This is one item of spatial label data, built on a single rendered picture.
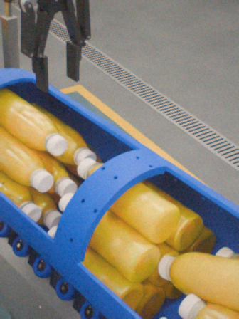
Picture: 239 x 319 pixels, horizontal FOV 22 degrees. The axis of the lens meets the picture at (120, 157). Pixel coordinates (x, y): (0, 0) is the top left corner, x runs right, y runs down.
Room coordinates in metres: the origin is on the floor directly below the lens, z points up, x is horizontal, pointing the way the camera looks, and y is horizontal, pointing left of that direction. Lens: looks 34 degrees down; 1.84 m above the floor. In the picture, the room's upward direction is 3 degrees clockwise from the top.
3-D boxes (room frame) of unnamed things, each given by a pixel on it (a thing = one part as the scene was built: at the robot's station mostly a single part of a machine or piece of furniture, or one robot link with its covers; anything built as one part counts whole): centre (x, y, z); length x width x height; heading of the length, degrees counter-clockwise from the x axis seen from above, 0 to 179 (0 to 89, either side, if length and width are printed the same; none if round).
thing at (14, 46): (1.82, 0.36, 0.55); 0.04 x 0.04 x 1.10; 43
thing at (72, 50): (1.05, 0.10, 1.33); 0.03 x 0.01 x 0.07; 43
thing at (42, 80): (1.00, 0.15, 1.33); 0.03 x 0.01 x 0.07; 43
